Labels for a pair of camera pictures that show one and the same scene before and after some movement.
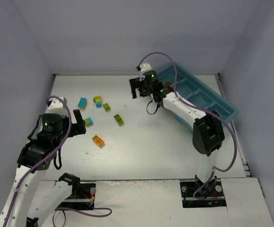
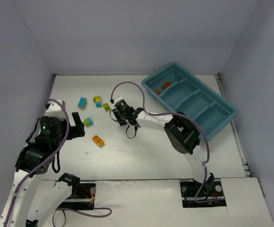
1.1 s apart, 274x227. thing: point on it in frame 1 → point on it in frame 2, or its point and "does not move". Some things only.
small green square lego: x=106 y=107 does not move
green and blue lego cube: x=88 y=121 does not move
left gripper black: x=73 y=126 does not move
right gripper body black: x=138 y=86 → x=126 y=118
